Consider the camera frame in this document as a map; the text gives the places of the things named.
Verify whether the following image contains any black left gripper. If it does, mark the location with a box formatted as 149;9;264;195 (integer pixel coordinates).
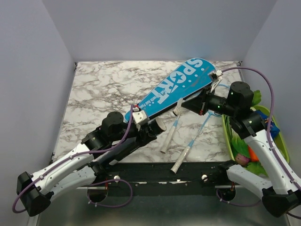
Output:
110;122;157;147

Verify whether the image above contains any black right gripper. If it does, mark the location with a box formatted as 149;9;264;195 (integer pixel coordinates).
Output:
181;85;237;116

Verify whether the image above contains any black shuttlecock tube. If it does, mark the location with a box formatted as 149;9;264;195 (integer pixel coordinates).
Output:
96;117;167;168

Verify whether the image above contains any badminton racket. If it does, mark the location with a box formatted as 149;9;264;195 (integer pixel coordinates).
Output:
160;113;181;154
170;83;232;175

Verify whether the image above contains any blue racket bag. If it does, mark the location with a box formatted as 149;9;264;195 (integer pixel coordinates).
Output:
138;58;215;119

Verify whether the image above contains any white feather shuttlecock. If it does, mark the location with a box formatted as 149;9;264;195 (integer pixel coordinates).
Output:
173;98;183;117

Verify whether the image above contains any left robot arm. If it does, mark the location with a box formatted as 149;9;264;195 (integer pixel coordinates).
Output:
16;110;166;217

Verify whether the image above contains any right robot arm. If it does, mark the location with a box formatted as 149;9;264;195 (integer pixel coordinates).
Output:
181;81;301;217

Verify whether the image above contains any green toy leaf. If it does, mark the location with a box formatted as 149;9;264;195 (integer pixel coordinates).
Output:
251;90;261;106

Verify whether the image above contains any green plastic tray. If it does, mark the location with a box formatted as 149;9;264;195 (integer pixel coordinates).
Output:
222;105;289;176

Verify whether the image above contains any purple toy onion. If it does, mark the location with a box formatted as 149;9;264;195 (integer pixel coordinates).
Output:
235;153;250;167

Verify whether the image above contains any orange toy carrot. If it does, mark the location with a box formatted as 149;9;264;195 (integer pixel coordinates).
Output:
248;146;259;162

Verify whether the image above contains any blue snack bag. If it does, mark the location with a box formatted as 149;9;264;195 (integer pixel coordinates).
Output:
269;120;280;140

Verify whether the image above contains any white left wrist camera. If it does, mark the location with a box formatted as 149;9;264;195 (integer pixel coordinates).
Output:
132;110;149;125

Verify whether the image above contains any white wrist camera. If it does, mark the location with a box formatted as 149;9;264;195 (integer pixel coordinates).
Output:
208;70;223;93
132;110;149;125

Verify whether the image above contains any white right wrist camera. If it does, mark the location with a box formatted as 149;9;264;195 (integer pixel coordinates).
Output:
208;70;223;93

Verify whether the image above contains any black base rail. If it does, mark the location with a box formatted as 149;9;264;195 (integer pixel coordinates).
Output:
91;161;236;200

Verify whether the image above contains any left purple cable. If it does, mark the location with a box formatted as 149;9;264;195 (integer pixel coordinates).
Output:
12;105;139;214

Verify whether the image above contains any purple cable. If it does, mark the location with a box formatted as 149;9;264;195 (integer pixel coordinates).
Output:
12;105;139;214
221;67;301;220

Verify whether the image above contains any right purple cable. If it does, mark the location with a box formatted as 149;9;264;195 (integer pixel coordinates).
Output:
221;67;301;220

